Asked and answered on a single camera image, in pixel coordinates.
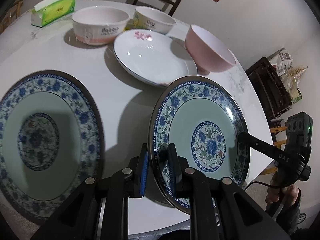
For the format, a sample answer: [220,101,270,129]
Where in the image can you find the large blue floral plate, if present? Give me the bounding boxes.
[148,75,251,214]

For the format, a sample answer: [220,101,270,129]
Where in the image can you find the white pink ribbed bowl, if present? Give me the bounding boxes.
[72,6,130,46]

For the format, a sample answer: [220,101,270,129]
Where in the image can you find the white bowl with blue band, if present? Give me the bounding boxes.
[133,6,176,34]

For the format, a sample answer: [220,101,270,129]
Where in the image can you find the person's right hand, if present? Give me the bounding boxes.
[265,184,300,206]

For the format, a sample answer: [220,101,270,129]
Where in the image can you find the snack bags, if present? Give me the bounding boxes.
[267,48,309,104]

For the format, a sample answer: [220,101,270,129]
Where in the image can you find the dark wooden rack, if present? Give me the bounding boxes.
[246,56,292,122]

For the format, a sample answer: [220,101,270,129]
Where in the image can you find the white plate with pink flowers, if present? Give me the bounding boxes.
[113,29,197,87]

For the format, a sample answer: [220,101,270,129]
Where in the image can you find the green tissue box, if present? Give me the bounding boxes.
[30,0,75,28]

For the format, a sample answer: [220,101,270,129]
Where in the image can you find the bamboo chair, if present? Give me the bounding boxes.
[0,0,24,34]

